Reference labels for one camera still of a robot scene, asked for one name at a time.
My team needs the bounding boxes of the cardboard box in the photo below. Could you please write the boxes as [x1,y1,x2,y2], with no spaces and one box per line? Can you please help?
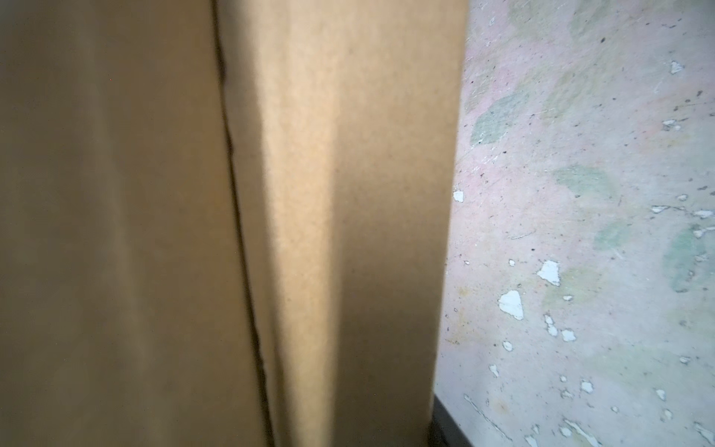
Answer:
[1,1,469,446]

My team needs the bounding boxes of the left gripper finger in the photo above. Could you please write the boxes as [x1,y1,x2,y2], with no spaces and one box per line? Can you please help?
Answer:
[428,396,472,447]

